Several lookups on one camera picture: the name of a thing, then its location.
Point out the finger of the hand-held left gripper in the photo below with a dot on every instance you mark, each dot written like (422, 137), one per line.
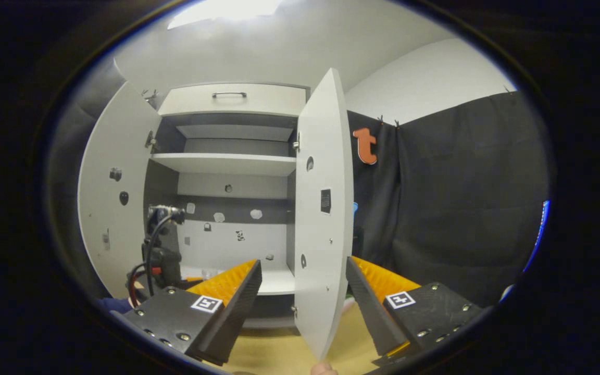
(193, 280)

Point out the white cabinet door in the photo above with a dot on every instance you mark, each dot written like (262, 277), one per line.
(117, 135)
(326, 130)

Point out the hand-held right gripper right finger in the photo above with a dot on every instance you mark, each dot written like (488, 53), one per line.
(370, 307)

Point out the white and grey cabinet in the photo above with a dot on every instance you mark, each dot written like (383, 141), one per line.
(201, 185)

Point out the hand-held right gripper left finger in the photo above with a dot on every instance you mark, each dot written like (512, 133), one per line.
(240, 307)

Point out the white cabinet shelf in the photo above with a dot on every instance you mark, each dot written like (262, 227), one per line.
(227, 164)

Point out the black backdrop cloth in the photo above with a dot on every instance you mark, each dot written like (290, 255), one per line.
(71, 146)
(461, 198)

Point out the metal door hinge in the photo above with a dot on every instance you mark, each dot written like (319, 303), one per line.
(296, 143)
(150, 140)

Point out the computer screen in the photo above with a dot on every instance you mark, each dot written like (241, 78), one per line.
(538, 234)

